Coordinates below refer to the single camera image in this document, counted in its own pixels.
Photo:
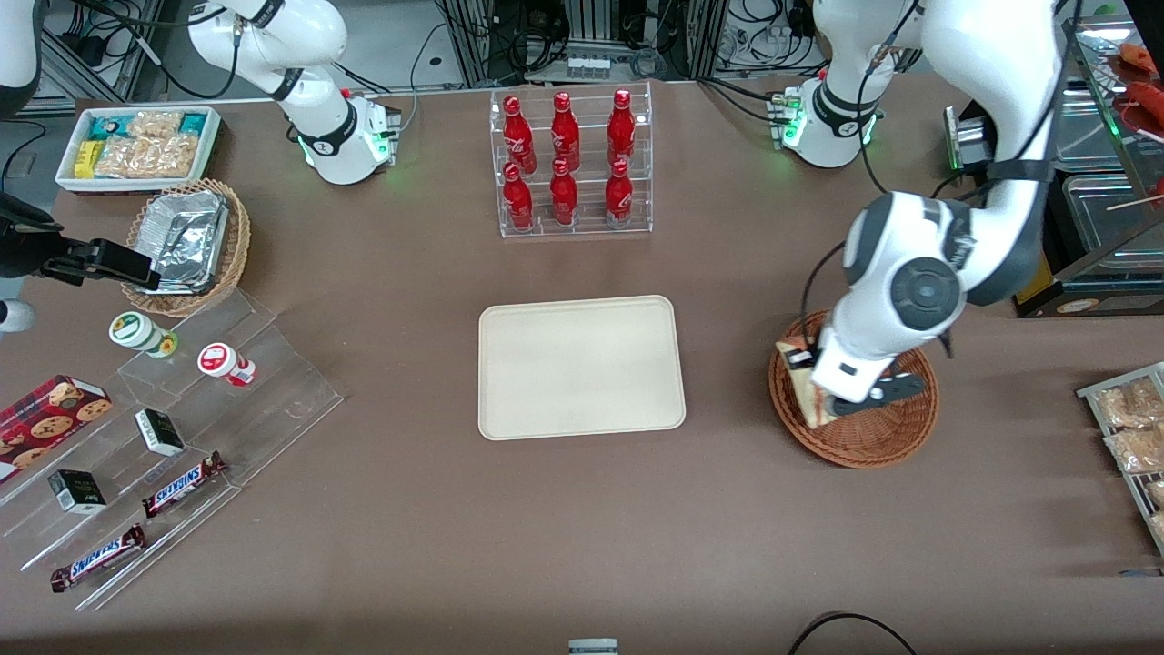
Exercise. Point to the clear acrylic stepped stand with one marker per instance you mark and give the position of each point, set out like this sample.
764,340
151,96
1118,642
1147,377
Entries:
273,400

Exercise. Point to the yellow snack packet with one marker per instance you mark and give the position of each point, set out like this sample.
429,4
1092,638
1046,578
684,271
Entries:
88,159

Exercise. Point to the red cookie box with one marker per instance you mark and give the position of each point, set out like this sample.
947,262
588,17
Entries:
41,423

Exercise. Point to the clear acrylic bottle rack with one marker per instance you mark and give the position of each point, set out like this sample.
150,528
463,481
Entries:
582,232

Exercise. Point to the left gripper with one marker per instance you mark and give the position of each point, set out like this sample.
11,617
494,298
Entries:
800,364

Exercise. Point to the red cola bottle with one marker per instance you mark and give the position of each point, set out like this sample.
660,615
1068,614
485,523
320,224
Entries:
618,196
564,196
621,132
518,136
518,200
565,136

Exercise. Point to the aluminium equipment rack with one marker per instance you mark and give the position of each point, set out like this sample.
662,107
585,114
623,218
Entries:
482,36

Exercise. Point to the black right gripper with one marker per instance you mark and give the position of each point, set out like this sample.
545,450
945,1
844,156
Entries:
27,247

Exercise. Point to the tray of packaged crackers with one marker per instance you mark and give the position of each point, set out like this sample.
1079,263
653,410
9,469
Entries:
1091,393

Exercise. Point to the green lid yogurt cup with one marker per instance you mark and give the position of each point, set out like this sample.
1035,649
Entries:
136,330

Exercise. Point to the snickers chocolate bar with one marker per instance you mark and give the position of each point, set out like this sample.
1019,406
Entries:
182,485
98,558

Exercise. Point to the triangle sandwich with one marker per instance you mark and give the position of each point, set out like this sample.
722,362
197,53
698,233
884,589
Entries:
805,391

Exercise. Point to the white power strip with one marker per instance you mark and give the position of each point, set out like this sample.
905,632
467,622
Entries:
588,67

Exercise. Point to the small black carton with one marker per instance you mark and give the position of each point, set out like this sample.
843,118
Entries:
159,432
77,491

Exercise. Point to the clear bag of pastries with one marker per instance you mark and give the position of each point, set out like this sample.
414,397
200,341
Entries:
1158,530
1137,450
1128,405
1157,494

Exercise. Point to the white rounded wrist cap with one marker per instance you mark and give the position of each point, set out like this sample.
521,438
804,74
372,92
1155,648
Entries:
14,316

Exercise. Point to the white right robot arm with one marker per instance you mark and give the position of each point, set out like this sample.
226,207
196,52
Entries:
336,136

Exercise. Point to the red lid yogurt cup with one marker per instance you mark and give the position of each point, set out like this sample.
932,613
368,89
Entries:
220,360

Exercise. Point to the black food warmer case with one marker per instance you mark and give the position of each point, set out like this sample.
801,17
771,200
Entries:
1091,307

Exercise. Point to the small grey device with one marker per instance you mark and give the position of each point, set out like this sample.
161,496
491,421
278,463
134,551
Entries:
593,647

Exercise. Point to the teal snack packet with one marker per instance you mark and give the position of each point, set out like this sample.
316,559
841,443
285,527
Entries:
109,127
193,124

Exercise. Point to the steel warmer tray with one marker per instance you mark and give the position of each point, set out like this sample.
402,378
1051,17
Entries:
1105,227
1091,127

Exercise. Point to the light wicker basket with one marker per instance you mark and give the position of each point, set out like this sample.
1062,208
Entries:
238,241

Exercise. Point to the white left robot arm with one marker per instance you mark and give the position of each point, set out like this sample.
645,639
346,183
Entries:
982,73

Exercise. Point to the beige plastic serving tray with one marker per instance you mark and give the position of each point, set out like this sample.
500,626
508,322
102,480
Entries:
582,368

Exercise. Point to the clear bag of crackers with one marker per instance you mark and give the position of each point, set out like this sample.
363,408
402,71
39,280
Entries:
155,124
150,156

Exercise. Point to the round brown wicker basket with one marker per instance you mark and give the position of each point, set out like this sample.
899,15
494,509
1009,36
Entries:
873,441

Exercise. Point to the white rectangular snack bin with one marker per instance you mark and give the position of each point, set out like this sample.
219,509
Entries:
68,180

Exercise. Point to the aluminium foil tray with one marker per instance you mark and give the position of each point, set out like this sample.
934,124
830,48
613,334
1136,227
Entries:
182,241

